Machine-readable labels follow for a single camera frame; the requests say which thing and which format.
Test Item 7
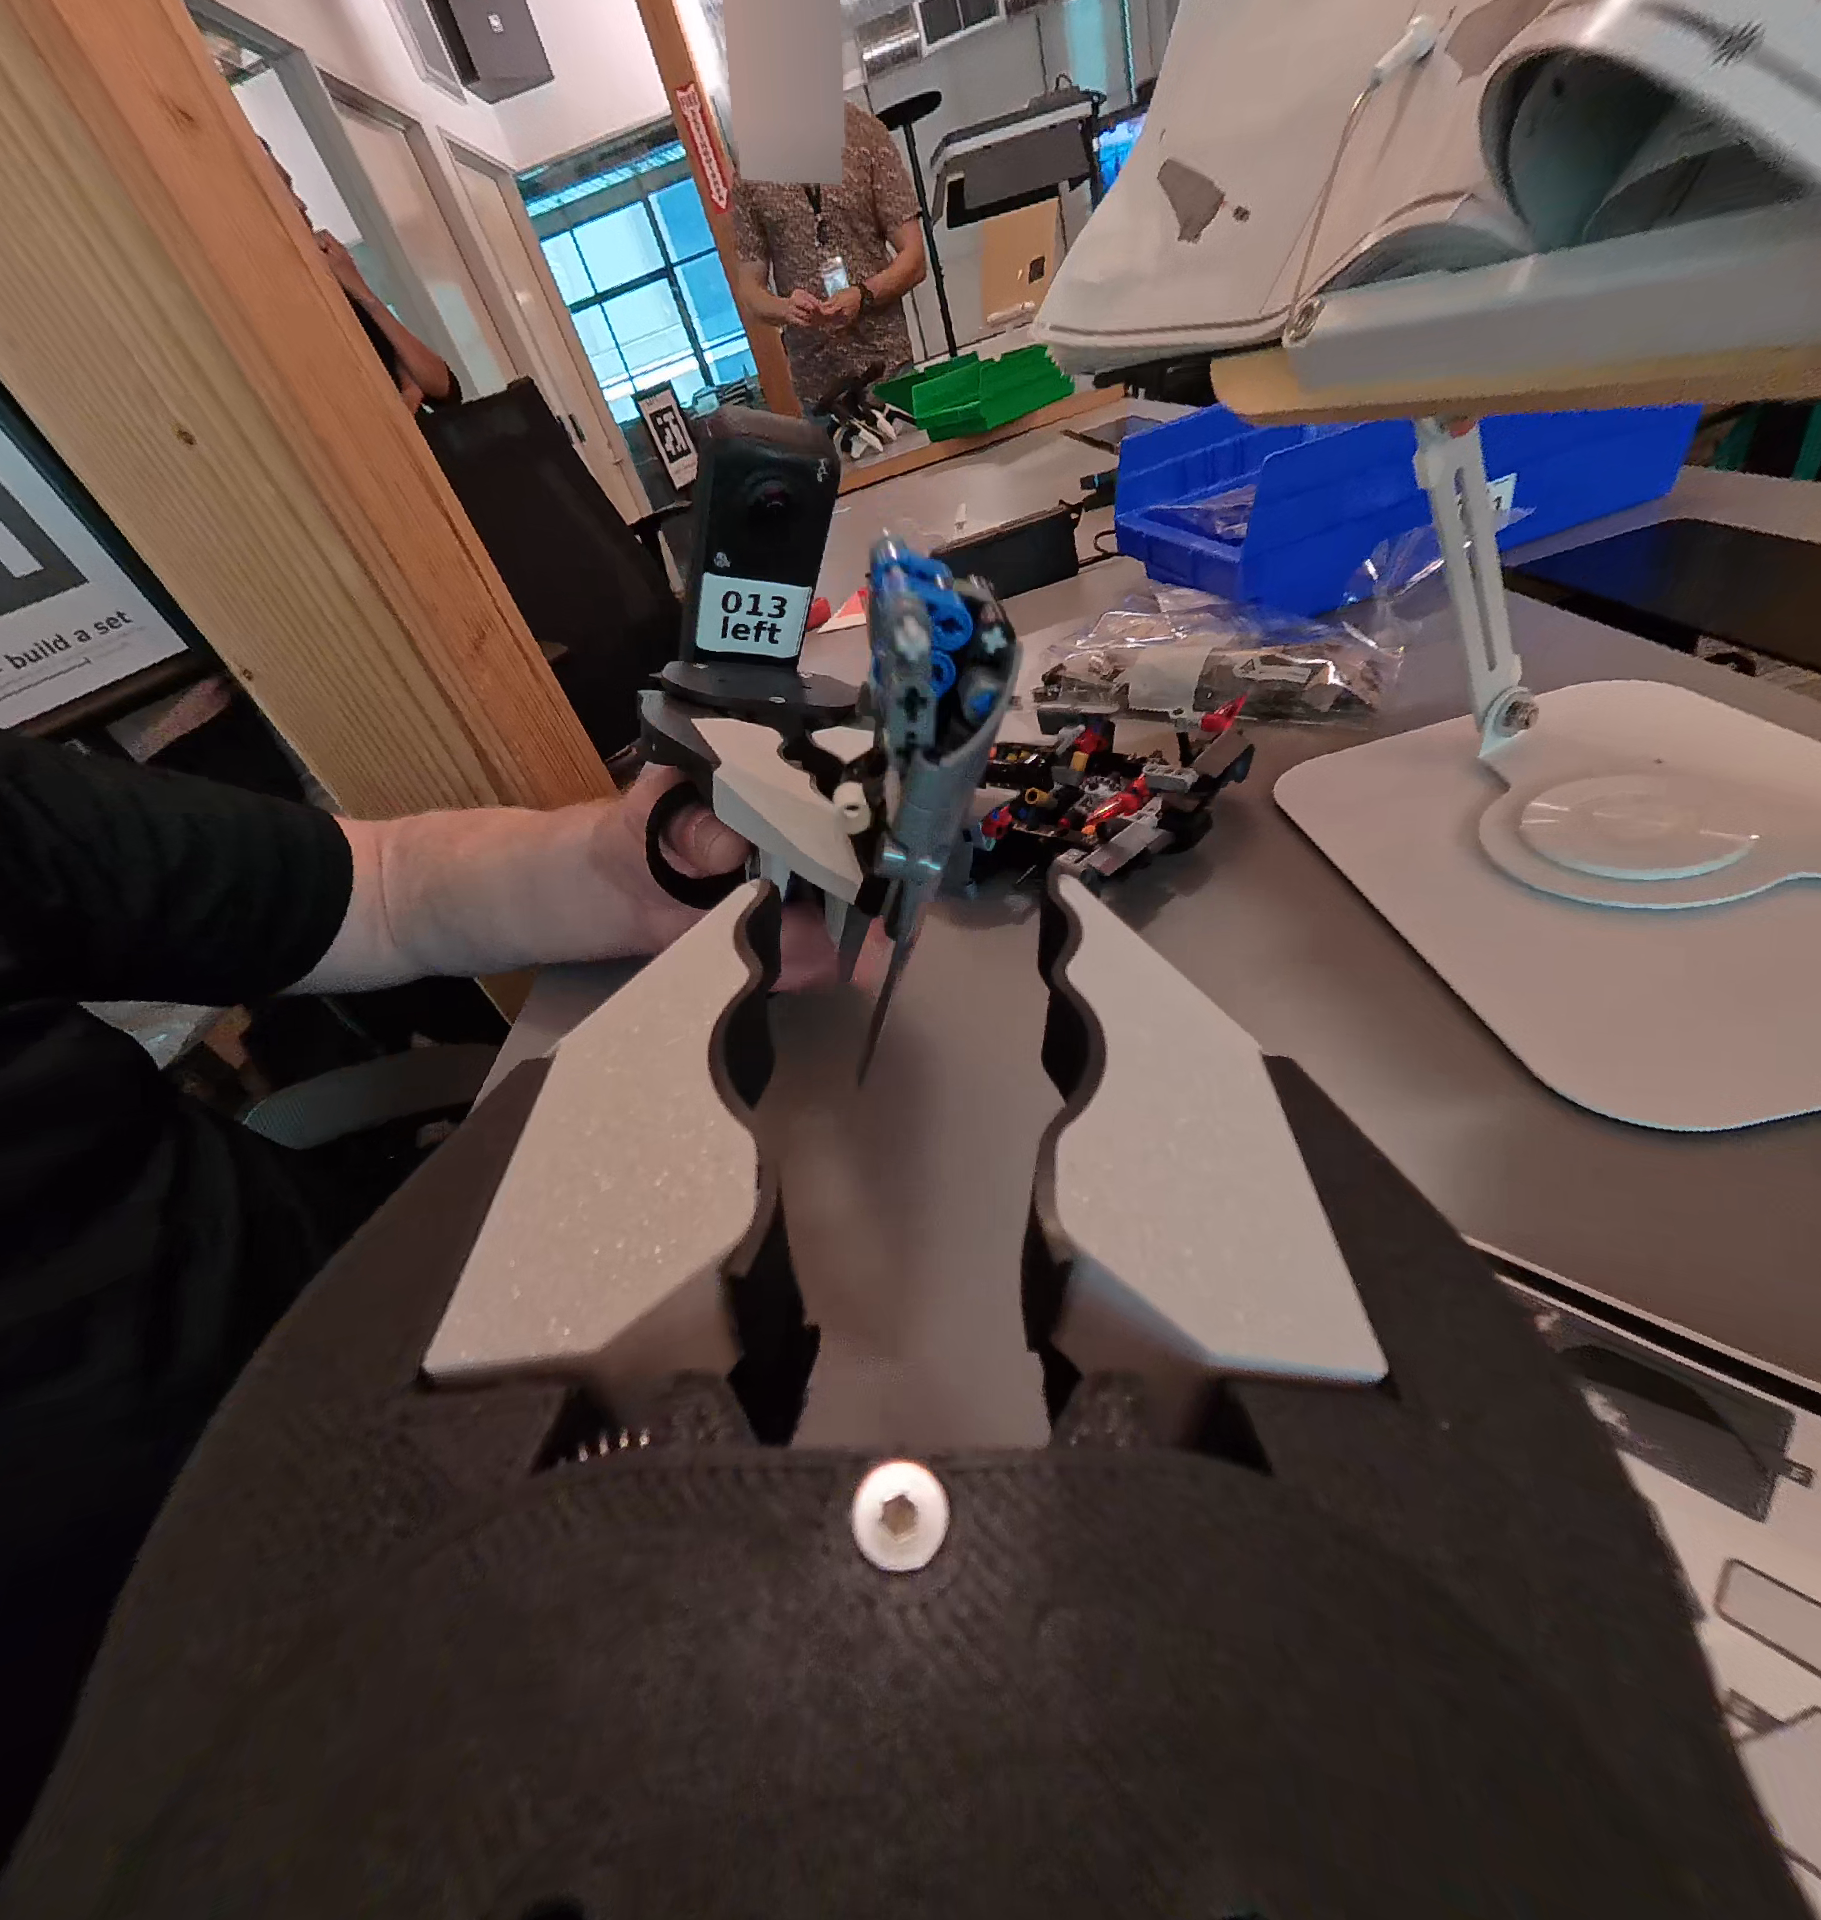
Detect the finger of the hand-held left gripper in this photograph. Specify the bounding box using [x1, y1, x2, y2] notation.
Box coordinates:
[690, 705, 882, 991]

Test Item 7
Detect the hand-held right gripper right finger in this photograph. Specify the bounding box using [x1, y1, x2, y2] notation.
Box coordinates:
[1021, 870, 1393, 1434]

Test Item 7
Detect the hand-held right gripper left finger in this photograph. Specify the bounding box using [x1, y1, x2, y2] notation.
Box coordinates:
[420, 876, 822, 1448]

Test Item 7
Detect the blue grey lego sub-assembly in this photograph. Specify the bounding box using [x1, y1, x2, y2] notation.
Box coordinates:
[855, 532, 1025, 1085]

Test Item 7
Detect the white book stand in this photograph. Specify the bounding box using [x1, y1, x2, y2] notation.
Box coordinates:
[1210, 0, 1821, 1136]

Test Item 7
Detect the lego instruction booklet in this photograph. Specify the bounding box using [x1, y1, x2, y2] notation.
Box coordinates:
[1029, 0, 1821, 377]

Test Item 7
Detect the partly built lego car model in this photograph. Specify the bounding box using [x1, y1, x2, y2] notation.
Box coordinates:
[969, 692, 1257, 902]

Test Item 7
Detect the clear bag of lego parts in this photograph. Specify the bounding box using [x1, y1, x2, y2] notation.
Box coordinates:
[1029, 600, 1416, 732]

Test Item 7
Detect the lego sticker sheet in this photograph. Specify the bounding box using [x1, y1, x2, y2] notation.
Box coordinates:
[1495, 1251, 1821, 1920]

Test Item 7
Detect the person's left hand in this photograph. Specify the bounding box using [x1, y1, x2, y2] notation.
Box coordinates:
[391, 783, 855, 998]

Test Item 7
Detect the small black white tag sign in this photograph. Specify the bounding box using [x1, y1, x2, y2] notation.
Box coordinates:
[633, 382, 698, 492]

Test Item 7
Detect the person's black-clothed torso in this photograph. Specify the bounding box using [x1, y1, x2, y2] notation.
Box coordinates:
[0, 976, 523, 1920]

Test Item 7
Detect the blue plastic bin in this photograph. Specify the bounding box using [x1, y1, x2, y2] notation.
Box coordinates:
[1114, 403, 1702, 619]

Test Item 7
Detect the black white tag poster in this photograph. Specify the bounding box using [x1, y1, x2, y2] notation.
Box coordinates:
[0, 322, 201, 732]

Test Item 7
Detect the black wall box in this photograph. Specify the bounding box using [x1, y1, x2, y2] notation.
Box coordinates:
[426, 0, 557, 105]

